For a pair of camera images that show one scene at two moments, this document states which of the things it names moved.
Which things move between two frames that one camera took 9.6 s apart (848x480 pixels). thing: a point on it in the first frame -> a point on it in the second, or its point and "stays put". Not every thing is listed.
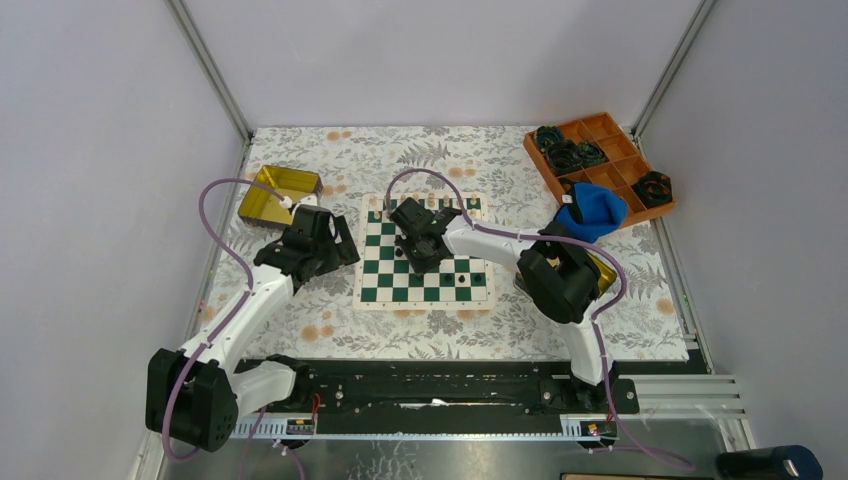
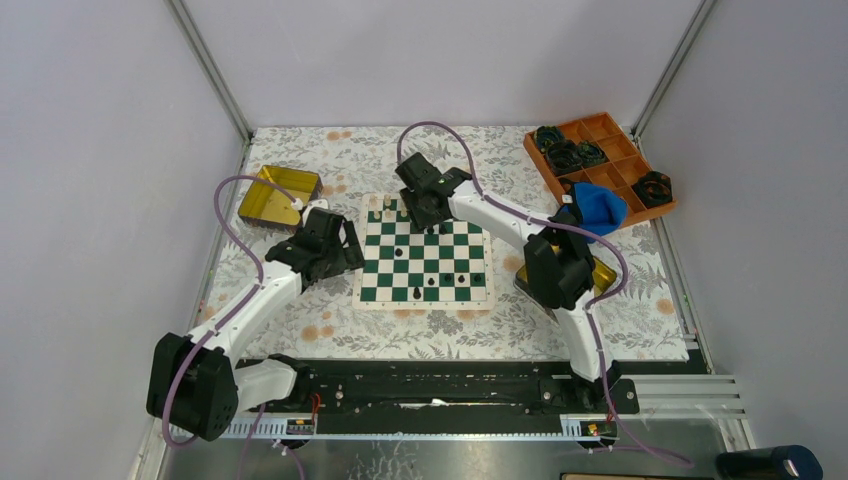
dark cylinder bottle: x=786 y=462 stays put
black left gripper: x=342 y=253 stays put
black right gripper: x=419 y=267 -> x=417 y=219
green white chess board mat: x=383 y=278 stays put
